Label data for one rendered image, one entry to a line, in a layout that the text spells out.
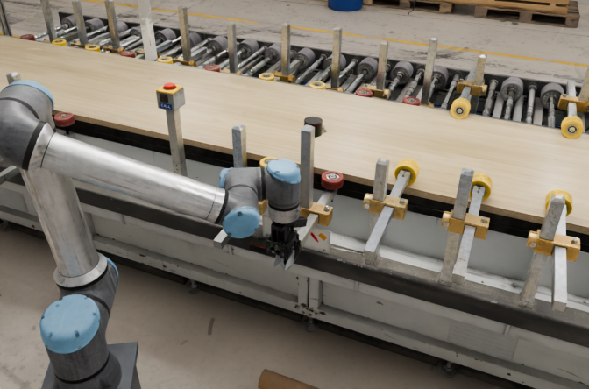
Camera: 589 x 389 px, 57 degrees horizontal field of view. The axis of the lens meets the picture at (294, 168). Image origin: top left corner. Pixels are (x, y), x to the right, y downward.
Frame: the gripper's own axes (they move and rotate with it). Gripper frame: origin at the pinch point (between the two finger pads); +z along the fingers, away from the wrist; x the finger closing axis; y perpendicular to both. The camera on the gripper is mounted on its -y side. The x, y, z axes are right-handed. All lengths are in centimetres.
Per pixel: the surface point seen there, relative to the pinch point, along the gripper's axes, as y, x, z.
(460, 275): -1, 50, -13
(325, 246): -24.2, 4.3, 9.2
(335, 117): -89, -15, -9
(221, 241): -1.3, -23.8, -0.8
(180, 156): -25, -53, -14
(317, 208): -26.1, 0.1, -4.9
